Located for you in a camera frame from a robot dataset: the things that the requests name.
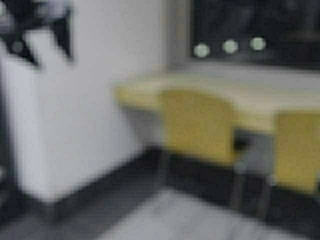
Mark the yellow wooden chair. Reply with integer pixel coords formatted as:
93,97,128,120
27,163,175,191
159,89,236,167
273,111,320,196

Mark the white curtain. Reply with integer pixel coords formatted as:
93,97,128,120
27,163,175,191
166,0,193,69

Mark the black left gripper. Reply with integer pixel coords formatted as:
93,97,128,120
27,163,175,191
0,0,74,68

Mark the long wooden counter table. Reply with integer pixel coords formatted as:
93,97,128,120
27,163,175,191
113,73,320,134

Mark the dark glass window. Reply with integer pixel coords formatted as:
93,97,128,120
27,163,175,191
190,0,320,69

